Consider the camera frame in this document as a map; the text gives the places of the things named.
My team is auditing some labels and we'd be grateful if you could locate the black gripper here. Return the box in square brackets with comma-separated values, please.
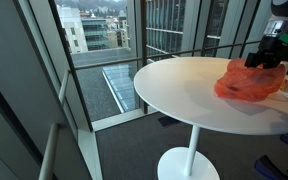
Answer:
[243, 34, 282, 70]

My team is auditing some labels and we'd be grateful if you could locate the orange plastic bag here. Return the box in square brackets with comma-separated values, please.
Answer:
[213, 58, 287, 103]

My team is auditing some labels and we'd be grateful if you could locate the tall white pill bottle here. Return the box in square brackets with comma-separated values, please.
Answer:
[279, 60, 288, 77]

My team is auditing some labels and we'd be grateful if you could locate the dark floor vent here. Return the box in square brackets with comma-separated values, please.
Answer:
[157, 114, 182, 128]

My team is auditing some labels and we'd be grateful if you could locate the glass skylight roof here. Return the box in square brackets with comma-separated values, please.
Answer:
[101, 62, 142, 113]

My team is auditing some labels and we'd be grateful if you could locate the white table pedestal base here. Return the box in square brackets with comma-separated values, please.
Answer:
[156, 124, 221, 180]

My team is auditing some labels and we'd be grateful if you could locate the white wall handrail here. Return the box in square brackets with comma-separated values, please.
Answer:
[38, 69, 71, 180]

